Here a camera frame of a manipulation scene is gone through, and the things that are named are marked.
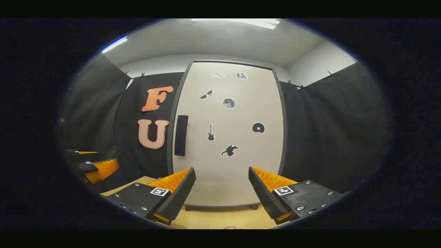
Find long ceiling light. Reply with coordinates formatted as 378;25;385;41
102;36;128;54

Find grey cabinet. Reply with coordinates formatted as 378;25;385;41
167;60;288;211

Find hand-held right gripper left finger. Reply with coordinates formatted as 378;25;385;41
103;167;197;226

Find wide ceiling light panel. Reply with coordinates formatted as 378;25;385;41
191;19;280;30

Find black backdrop cloth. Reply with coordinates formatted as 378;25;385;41
60;55;393;194

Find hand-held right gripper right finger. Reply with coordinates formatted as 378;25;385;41
248;167;345;225

